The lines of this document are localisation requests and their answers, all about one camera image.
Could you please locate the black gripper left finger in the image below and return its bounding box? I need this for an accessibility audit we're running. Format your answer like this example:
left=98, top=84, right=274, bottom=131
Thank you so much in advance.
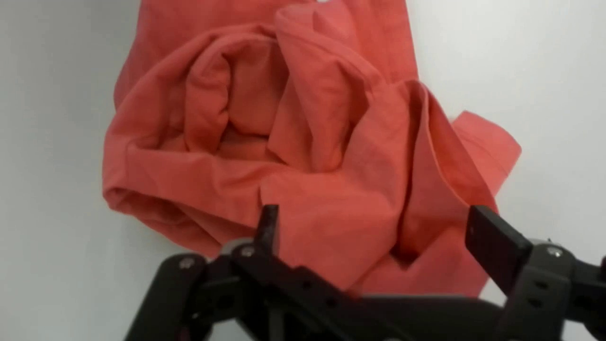
left=122, top=203, right=357, bottom=341

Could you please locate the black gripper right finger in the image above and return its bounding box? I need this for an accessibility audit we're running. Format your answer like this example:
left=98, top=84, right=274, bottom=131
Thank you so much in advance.
left=465, top=205, right=606, bottom=341

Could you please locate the red shirt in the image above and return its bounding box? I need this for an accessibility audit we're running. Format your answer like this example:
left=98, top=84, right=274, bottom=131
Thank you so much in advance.
left=103, top=0, right=526, bottom=300

